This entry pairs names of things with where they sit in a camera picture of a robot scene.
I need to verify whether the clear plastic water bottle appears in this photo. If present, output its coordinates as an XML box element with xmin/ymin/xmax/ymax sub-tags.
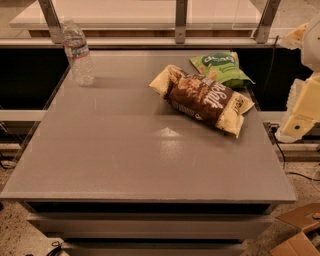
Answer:
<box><xmin>61</xmin><ymin>20</ymin><xmax>95</xmax><ymax>87</ymax></box>

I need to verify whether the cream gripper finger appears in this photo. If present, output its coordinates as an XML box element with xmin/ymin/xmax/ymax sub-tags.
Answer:
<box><xmin>276</xmin><ymin>73</ymin><xmax>320</xmax><ymax>143</ymax></box>
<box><xmin>279</xmin><ymin>23</ymin><xmax>307</xmax><ymax>50</ymax></box>

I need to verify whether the grey drawer cabinet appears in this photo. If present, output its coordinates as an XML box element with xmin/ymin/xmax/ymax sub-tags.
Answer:
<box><xmin>2</xmin><ymin>50</ymin><xmax>296</xmax><ymax>256</ymax></box>

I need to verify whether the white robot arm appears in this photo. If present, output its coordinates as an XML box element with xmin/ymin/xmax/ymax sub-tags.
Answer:
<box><xmin>276</xmin><ymin>14</ymin><xmax>320</xmax><ymax>143</ymax></box>

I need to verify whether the black power cable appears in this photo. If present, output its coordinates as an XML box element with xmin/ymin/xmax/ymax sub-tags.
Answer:
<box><xmin>261</xmin><ymin>35</ymin><xmax>320</xmax><ymax>183</ymax></box>

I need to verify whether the metal frame rail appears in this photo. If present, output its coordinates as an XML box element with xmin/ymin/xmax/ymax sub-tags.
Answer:
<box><xmin>0</xmin><ymin>0</ymin><xmax>320</xmax><ymax>49</ymax></box>

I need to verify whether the green chip bag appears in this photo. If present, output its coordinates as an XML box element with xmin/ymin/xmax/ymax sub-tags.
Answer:
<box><xmin>190</xmin><ymin>52</ymin><xmax>253</xmax><ymax>89</ymax></box>

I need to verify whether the brown cardboard box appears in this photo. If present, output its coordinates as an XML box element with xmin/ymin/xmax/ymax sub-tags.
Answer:
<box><xmin>270</xmin><ymin>203</ymin><xmax>320</xmax><ymax>256</ymax></box>

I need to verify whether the brown chip bag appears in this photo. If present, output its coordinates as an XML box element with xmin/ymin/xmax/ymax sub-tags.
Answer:
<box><xmin>149</xmin><ymin>65</ymin><xmax>254</xmax><ymax>137</ymax></box>

